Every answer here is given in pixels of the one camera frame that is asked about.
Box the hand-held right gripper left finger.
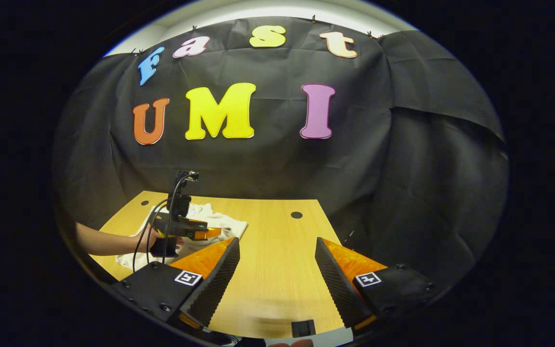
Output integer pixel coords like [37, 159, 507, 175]
[112, 237, 240, 331]

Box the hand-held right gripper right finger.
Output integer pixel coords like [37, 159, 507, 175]
[315, 237, 436, 334]

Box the cream knit sweater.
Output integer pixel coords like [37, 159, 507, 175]
[116, 202, 248, 270]

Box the black backdrop cloth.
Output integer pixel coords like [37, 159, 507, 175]
[51, 17, 509, 309]

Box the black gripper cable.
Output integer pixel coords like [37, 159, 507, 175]
[132, 186, 184, 273]

